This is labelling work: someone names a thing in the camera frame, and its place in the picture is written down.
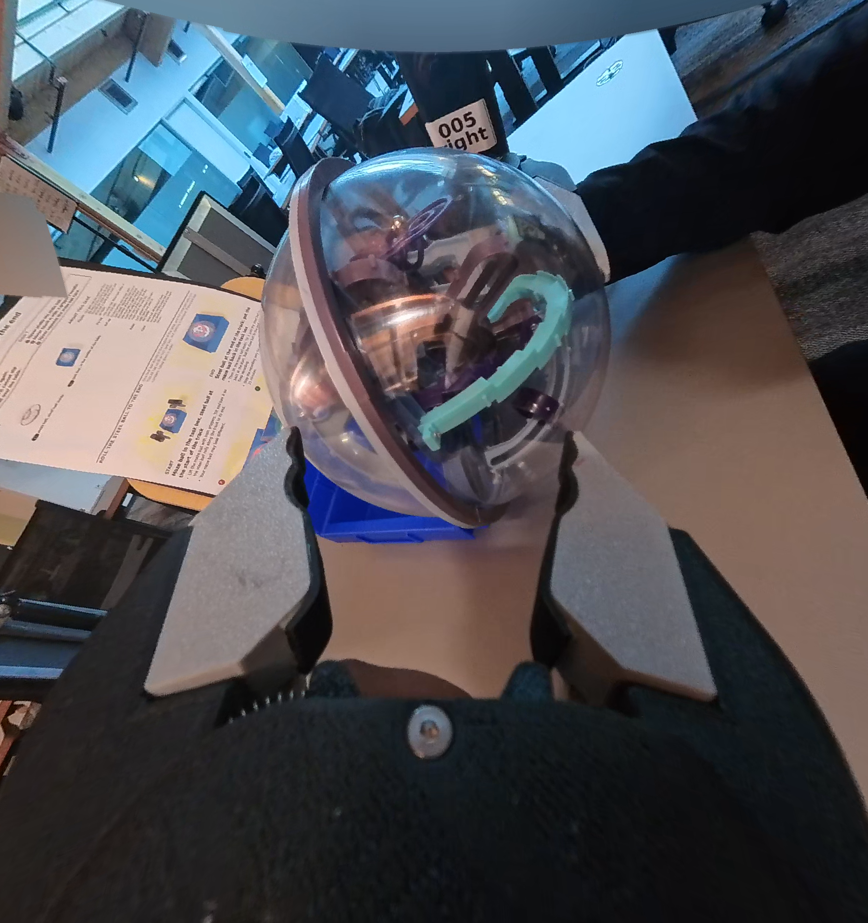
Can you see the black aluminium rail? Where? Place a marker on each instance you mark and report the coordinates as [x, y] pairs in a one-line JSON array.
[[30, 642]]

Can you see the grey flat monitor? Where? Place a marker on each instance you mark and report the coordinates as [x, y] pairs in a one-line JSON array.
[[217, 238]]

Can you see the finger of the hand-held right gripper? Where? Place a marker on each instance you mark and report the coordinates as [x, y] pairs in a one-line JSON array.
[[555, 173]]

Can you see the white paper note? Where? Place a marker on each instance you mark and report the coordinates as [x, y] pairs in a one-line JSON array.
[[33, 191]]

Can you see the person's right forearm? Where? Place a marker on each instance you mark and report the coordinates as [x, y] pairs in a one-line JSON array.
[[693, 187]]

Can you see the person's left hand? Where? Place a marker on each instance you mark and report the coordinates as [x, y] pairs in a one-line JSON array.
[[405, 681]]

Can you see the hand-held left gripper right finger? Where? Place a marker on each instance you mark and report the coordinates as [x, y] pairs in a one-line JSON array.
[[621, 591]]

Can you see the clear plastic maze ball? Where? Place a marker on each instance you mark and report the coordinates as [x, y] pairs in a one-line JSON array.
[[405, 324]]

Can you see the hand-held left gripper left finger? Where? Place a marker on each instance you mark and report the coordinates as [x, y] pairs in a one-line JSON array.
[[239, 591]]

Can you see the large blue plastic bin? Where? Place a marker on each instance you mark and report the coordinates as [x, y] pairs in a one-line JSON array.
[[376, 523]]

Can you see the brown cardboard board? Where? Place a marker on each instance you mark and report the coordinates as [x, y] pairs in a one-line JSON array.
[[167, 490]]

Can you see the printed instruction sheet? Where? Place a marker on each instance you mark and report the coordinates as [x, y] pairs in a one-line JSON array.
[[116, 360]]

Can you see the white office desk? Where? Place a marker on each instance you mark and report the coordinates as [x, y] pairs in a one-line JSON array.
[[585, 115]]

